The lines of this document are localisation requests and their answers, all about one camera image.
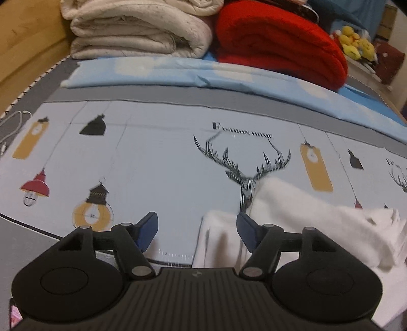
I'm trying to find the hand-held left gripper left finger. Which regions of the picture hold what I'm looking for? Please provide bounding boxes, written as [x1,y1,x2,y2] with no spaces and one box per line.
[58,211,159,281]

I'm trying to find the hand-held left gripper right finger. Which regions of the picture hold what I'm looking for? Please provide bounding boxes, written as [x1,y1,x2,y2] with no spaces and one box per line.
[237,212,338,281]

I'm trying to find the white long-sleeve shirt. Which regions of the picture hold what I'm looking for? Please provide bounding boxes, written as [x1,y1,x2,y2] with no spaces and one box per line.
[192,176,407,331]

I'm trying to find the printed lamp pattern bed sheet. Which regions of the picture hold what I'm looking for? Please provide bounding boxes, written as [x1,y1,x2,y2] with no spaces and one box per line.
[0,54,407,274]

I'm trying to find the light blue cloud-print sheet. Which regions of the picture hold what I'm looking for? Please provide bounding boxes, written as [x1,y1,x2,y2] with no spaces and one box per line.
[60,57,407,144]

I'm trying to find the pink cloth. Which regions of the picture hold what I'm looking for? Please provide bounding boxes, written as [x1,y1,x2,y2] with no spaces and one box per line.
[9,304,23,331]

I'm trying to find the red folded blanket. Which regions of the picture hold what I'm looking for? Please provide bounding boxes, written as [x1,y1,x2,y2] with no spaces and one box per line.
[214,0,349,92]

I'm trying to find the cream folded quilt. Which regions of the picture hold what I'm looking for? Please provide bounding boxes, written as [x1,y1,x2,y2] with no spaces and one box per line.
[60,0,226,60]

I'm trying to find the yellow plush toys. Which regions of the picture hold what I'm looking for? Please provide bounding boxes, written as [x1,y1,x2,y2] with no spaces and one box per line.
[330,25,378,62]

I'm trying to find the dark red pillow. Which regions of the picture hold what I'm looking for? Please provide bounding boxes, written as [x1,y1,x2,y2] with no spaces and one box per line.
[373,40,406,86]

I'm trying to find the teal cloth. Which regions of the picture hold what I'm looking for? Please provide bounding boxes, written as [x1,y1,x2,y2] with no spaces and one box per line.
[307,0,367,30]

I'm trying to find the white cable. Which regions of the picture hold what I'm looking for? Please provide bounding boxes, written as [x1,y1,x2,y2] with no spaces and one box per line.
[0,110,33,159]

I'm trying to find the wooden bed frame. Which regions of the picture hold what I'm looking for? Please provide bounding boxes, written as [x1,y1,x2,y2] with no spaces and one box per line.
[0,0,73,116]

